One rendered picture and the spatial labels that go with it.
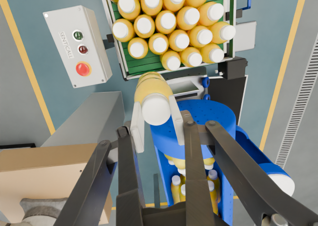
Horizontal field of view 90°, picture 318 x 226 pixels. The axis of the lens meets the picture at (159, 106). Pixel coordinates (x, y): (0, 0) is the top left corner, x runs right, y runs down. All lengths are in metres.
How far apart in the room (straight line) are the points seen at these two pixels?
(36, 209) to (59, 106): 1.26
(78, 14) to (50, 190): 0.63
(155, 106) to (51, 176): 0.60
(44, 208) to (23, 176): 0.15
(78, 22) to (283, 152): 2.65
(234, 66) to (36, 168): 0.79
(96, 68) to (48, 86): 1.44
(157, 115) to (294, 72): 2.06
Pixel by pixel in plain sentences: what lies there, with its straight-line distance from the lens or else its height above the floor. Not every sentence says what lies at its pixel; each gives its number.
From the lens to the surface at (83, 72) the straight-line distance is 0.50.
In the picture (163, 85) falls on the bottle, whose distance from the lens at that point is 0.24.
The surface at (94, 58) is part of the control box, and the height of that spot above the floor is 1.10.
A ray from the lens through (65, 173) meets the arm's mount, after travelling 0.72.
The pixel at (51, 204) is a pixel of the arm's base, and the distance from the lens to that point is 0.84.
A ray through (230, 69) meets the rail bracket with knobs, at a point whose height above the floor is 1.00.
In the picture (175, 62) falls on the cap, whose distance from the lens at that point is 0.50.
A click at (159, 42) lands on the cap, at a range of 0.49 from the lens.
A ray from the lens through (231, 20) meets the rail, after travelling 0.67.
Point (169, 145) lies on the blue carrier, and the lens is 0.47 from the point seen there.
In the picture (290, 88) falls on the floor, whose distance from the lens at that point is 2.26.
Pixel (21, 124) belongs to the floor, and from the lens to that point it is 2.27.
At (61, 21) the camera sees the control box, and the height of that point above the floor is 1.10.
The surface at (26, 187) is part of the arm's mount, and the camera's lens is 0.83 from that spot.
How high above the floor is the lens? 1.57
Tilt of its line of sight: 66 degrees down
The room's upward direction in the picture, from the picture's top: 171 degrees clockwise
